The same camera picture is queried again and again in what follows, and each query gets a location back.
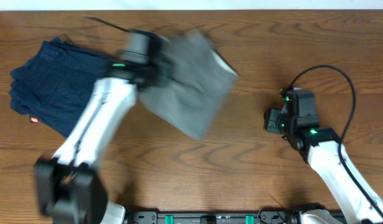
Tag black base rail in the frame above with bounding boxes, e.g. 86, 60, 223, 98
122, 203, 348, 224

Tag grey shorts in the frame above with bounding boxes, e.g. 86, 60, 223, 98
139, 30, 238, 140

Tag folded navy blue garment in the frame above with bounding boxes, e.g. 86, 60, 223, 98
9, 37, 110, 138

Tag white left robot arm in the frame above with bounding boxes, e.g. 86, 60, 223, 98
34, 40, 171, 223

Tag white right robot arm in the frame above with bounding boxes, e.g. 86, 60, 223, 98
264, 108, 383, 223

